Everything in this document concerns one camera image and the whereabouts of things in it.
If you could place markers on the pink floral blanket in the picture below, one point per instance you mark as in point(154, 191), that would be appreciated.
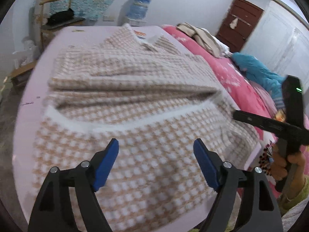
point(231, 77)

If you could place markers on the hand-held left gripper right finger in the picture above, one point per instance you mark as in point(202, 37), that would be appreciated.
point(205, 164)

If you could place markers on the small brown wooden stool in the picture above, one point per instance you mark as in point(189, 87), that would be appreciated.
point(23, 75)

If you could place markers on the white cloth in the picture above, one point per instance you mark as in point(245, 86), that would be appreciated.
point(223, 47)

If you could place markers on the beige white checked towel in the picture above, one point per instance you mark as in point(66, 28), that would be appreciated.
point(144, 137)

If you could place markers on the white wardrobe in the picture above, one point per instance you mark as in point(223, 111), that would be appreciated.
point(277, 36)

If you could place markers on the door hook rail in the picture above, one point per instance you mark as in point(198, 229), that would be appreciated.
point(241, 20)

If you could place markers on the black bag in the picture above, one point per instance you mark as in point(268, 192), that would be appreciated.
point(60, 17)

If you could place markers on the person's right hand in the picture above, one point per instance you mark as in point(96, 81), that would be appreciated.
point(278, 166)

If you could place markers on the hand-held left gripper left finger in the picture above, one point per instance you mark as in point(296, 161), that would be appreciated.
point(106, 164)

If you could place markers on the wooden chair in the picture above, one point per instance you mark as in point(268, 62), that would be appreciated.
point(42, 17)

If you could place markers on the white plastic bags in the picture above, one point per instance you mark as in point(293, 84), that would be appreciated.
point(25, 53)

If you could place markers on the wall socket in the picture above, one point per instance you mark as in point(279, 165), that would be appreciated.
point(109, 18)

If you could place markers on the small beige hanging cloth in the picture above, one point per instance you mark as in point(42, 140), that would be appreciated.
point(233, 24)

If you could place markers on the beige folded clothes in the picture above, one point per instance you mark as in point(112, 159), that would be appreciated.
point(200, 38)

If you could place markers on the blue water jug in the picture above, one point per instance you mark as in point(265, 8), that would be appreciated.
point(139, 6)

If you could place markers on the brown wooden door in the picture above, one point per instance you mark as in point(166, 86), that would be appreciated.
point(241, 33)

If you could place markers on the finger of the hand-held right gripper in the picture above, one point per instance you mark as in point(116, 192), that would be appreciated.
point(256, 120)

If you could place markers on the person's right forearm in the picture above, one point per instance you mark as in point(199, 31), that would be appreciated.
point(299, 193)

